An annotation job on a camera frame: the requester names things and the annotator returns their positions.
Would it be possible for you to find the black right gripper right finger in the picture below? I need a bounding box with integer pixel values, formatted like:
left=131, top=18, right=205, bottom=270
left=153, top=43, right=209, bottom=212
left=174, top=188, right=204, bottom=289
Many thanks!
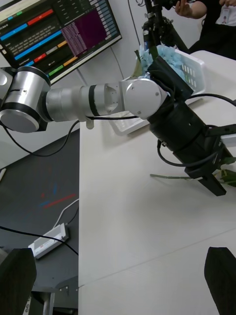
left=204, top=246, right=236, bottom=315

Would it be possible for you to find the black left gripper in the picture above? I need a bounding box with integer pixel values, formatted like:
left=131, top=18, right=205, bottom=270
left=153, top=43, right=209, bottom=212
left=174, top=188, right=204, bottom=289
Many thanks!
left=172, top=134, right=234, bottom=197

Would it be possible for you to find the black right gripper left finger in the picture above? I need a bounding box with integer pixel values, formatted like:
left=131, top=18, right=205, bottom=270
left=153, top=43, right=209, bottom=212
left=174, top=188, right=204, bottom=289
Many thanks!
left=0, top=248, right=37, bottom=315

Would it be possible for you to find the large pale blue flower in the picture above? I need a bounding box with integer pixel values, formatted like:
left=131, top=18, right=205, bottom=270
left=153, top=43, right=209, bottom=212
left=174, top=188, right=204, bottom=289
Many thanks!
left=149, top=44, right=185, bottom=77

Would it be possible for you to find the white power strip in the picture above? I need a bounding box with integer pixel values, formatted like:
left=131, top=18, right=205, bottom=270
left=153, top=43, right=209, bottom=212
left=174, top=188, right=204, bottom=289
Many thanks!
left=28, top=222, right=71, bottom=259

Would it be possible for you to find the shallow white box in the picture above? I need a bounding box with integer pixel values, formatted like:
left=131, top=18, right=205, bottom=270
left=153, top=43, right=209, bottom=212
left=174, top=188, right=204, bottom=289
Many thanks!
left=108, top=48, right=206, bottom=136

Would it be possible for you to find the person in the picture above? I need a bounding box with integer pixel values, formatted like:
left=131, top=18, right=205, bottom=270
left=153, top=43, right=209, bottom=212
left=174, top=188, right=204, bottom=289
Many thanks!
left=175, top=0, right=236, bottom=61

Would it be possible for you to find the black tripod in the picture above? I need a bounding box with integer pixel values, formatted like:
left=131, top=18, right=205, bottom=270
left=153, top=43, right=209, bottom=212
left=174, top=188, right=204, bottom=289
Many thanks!
left=141, top=0, right=190, bottom=54

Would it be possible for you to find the large screen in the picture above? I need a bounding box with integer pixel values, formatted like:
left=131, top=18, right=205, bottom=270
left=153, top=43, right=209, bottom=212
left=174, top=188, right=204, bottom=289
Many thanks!
left=0, top=0, right=123, bottom=86

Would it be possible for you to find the grey metal table frame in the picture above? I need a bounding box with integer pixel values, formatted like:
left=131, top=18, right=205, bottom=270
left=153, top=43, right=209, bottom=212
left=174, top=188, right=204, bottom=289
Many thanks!
left=31, top=275, right=79, bottom=315

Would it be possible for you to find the thin black cable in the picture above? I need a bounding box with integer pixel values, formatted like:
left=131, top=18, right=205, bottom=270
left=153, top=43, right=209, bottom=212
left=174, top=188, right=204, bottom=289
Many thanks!
left=0, top=225, right=79, bottom=255

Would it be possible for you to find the thin white cable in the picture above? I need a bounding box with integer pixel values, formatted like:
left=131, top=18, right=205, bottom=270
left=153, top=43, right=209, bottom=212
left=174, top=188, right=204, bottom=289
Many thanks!
left=53, top=198, right=80, bottom=228

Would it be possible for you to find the black left wrist camera cable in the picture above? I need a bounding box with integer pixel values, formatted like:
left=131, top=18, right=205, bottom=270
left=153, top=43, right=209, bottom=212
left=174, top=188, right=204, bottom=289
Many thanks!
left=0, top=93, right=236, bottom=168

